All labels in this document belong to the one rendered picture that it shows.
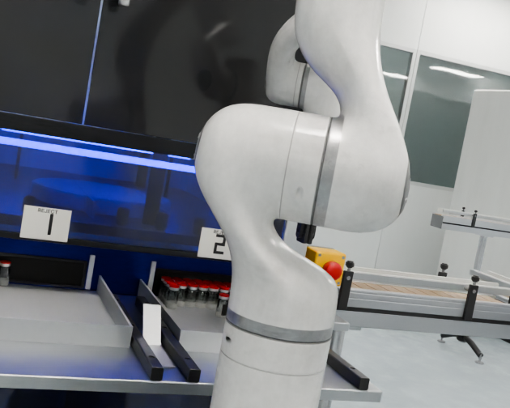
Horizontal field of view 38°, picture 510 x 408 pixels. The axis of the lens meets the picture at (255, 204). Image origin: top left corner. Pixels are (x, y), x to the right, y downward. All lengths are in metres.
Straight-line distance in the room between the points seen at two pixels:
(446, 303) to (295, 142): 1.20
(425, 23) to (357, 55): 6.34
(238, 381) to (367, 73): 0.35
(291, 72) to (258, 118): 0.47
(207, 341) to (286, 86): 0.44
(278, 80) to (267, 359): 0.58
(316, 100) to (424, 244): 6.12
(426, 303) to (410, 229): 5.34
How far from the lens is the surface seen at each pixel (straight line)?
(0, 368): 1.08
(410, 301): 1.85
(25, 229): 1.42
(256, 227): 0.78
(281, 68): 1.23
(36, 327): 1.19
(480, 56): 7.47
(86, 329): 1.20
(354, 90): 0.80
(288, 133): 0.77
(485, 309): 1.98
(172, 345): 1.20
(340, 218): 0.78
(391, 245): 7.13
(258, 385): 0.80
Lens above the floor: 1.25
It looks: 5 degrees down
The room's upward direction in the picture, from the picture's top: 10 degrees clockwise
